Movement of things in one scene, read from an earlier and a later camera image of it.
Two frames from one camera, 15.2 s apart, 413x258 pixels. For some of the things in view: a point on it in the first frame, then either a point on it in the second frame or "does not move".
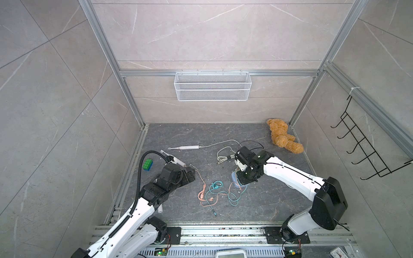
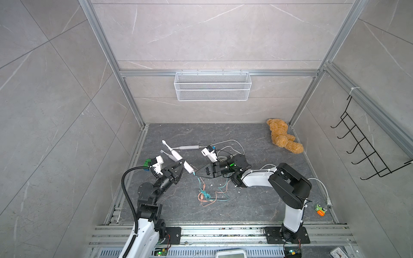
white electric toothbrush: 186,147 does not move
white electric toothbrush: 176,160 does not move
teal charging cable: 217,184 → 205,193
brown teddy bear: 280,137 does not move
